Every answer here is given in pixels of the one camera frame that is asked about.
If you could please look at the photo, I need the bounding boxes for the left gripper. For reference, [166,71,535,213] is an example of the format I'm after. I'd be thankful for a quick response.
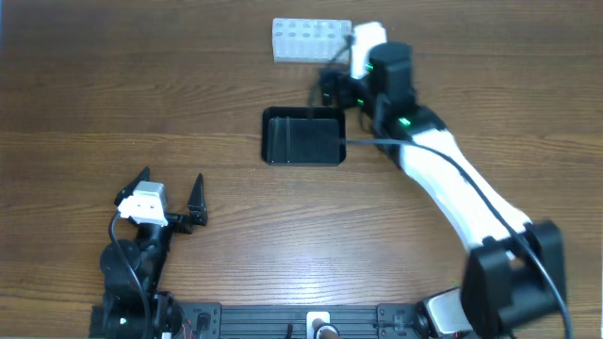
[114,167,209,235]

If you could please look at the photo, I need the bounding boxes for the black tray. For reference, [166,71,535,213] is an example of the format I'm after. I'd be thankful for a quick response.
[261,105,348,168]

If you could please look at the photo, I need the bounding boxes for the white test tube rack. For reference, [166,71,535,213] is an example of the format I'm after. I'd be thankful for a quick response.
[271,17,353,64]

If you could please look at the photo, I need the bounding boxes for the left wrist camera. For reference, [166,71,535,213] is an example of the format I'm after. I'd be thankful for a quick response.
[117,180,170,228]

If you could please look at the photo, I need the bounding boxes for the mounting rail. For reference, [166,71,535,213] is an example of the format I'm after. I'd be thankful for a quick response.
[89,300,428,339]

